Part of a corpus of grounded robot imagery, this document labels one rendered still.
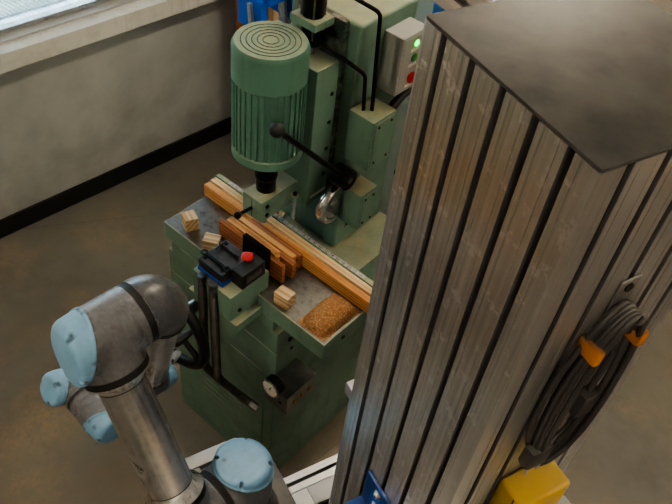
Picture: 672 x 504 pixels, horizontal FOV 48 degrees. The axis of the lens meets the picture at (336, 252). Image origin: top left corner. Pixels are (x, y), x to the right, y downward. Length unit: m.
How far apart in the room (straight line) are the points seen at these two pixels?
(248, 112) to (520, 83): 1.12
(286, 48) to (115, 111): 1.82
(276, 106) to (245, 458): 0.76
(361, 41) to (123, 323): 0.88
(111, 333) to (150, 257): 2.04
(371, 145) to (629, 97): 1.23
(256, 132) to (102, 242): 1.73
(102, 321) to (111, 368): 0.08
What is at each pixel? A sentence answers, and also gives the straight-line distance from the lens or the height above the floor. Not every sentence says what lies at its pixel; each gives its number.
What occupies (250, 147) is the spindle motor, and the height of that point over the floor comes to 1.27.
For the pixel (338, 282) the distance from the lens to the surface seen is 1.93.
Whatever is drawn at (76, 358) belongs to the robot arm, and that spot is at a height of 1.38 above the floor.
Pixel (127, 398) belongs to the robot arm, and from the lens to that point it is 1.32.
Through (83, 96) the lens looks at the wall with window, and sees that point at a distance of 3.30.
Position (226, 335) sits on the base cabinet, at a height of 0.61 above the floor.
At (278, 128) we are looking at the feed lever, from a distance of 1.60.
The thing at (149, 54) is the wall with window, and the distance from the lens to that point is 3.38.
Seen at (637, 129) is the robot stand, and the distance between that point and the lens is 0.67.
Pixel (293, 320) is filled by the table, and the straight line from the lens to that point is 1.89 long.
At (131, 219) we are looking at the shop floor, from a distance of 3.45.
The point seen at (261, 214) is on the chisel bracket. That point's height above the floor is 1.03.
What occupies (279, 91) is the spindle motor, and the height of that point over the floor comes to 1.43.
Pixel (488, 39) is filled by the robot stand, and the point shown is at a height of 2.03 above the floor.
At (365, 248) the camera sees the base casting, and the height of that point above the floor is 0.80.
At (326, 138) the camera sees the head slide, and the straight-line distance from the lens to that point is 1.94.
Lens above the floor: 2.38
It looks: 46 degrees down
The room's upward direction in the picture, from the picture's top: 8 degrees clockwise
